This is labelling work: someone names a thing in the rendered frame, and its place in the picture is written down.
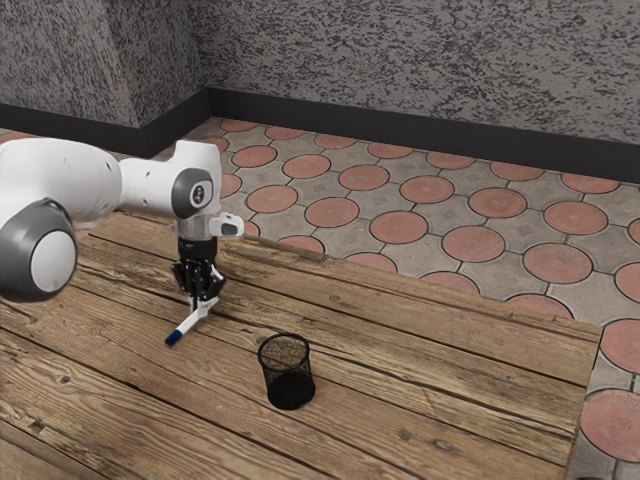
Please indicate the white pen with blue cap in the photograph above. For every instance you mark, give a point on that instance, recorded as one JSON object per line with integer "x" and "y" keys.
{"x": 184, "y": 328}

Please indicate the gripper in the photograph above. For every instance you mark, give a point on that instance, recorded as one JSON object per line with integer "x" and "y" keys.
{"x": 197, "y": 250}

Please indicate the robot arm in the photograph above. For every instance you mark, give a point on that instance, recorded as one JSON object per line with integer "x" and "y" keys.
{"x": 75, "y": 180}

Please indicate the black mesh pen holder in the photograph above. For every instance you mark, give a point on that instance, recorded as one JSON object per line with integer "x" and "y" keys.
{"x": 290, "y": 380}

